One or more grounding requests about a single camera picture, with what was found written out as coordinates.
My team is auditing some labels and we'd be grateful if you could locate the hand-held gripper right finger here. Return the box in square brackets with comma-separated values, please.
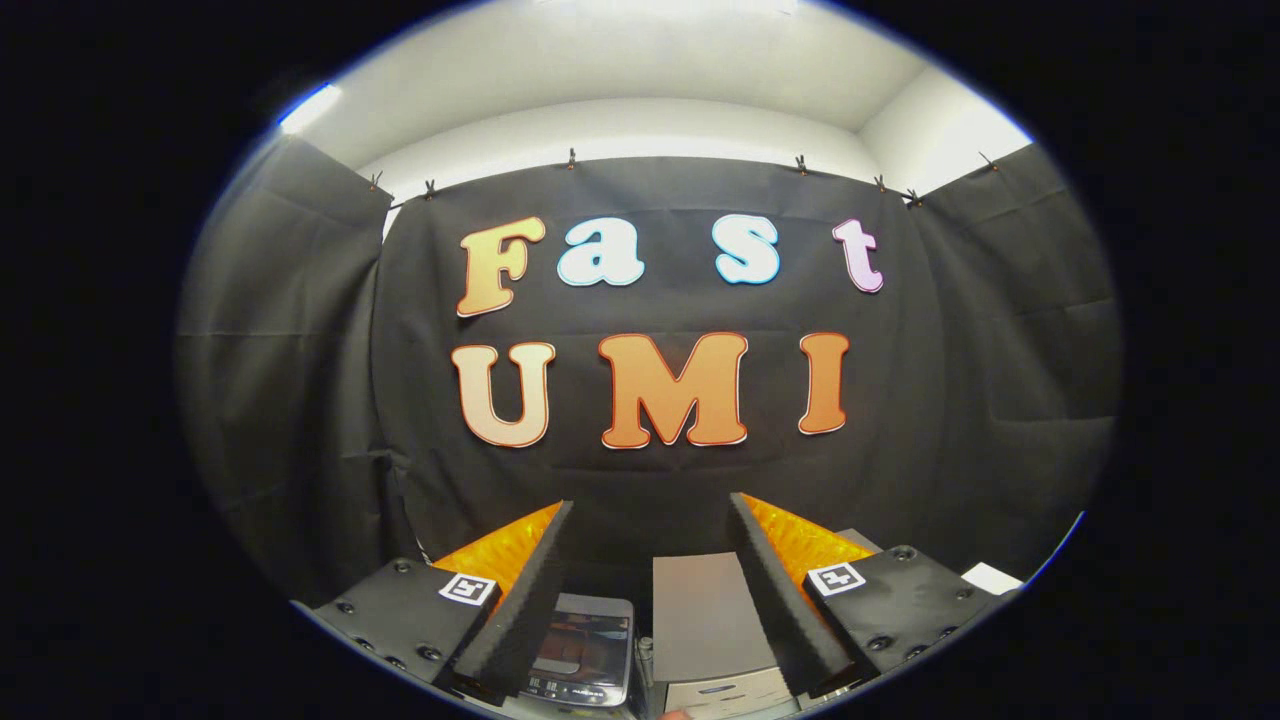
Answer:
[727, 491, 1023, 703]

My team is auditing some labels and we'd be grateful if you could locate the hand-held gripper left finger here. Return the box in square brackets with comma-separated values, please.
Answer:
[308, 499, 577, 707]

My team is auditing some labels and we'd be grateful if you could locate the dark washing machine lid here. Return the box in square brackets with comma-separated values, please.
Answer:
[533, 592, 637, 683]

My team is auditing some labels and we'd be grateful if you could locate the grey washing machine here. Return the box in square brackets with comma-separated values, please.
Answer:
[518, 591, 638, 709]

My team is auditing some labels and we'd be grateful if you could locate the grey cabinet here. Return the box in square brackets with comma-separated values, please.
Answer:
[648, 528, 885, 720]

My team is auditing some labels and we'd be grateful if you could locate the white flat board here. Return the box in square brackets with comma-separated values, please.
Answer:
[960, 561, 1026, 597]

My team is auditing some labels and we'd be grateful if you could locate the row of black cloth clips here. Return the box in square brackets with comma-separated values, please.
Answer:
[366, 147, 1003, 209]

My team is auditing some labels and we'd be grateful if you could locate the ceiling light strip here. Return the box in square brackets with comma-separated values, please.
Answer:
[276, 82, 344, 137]

